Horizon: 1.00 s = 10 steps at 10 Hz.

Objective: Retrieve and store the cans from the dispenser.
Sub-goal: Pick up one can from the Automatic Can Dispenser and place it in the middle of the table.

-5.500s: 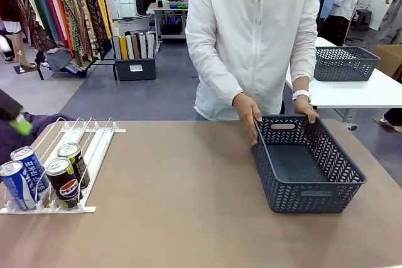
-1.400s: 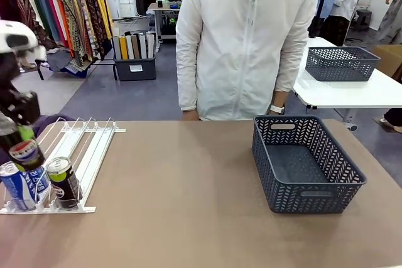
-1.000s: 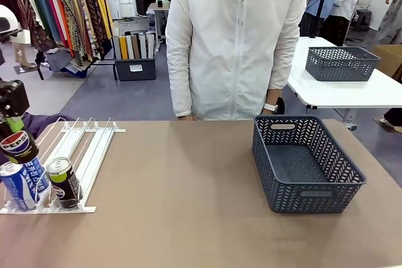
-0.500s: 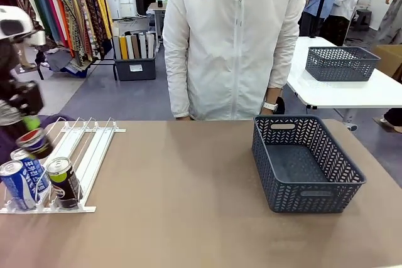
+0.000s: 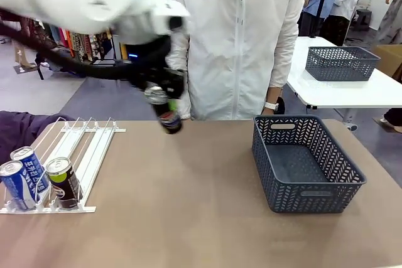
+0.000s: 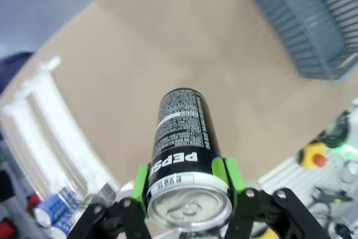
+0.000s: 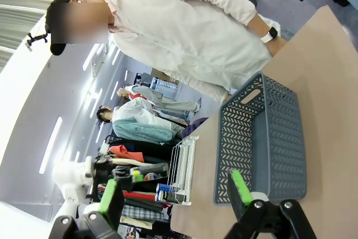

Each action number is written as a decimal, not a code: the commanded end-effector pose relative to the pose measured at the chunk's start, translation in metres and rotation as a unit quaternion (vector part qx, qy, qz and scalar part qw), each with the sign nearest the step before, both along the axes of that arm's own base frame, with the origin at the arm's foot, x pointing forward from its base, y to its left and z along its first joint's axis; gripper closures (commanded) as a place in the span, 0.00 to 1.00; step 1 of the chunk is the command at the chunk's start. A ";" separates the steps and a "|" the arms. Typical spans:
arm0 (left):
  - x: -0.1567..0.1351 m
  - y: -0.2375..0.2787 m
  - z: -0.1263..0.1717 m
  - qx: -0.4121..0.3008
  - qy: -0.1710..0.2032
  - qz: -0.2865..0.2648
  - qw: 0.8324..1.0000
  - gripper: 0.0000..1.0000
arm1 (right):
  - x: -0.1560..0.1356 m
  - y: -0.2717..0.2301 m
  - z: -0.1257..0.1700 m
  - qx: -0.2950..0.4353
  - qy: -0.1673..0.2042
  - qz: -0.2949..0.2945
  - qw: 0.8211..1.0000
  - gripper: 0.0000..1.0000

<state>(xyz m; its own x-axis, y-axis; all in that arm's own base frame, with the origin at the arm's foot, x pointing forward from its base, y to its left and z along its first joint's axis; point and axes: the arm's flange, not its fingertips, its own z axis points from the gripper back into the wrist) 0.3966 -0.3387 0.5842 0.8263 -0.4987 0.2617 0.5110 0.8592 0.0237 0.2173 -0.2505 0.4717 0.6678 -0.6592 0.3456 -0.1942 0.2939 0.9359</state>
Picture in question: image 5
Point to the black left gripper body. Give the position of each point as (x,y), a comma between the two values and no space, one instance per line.
(166,79)

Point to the blue Pocari Sweat can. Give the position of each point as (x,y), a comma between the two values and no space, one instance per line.
(33,162)
(19,186)

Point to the person's left forearm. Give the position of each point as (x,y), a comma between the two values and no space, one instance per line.
(274,93)

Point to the person's right forearm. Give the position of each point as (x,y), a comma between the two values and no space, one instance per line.
(187,105)

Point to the person's left hand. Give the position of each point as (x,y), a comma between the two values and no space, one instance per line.
(268,112)

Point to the person in white jacket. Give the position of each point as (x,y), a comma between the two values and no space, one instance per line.
(235,45)

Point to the clothes rack with garments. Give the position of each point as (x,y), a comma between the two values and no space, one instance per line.
(78,42)

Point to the white smartwatch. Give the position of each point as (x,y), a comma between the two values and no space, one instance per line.
(271,105)

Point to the black lime cola can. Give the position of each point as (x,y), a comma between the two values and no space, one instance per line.
(64,183)

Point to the purple cloth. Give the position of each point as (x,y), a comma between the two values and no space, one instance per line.
(19,126)

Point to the grey woven plastic basket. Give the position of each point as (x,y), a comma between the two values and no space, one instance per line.
(314,199)
(339,67)

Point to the white side table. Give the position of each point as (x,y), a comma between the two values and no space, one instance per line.
(345,92)

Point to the black stool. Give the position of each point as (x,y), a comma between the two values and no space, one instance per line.
(363,18)

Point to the cardboard box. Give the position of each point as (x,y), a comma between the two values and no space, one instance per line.
(392,57)

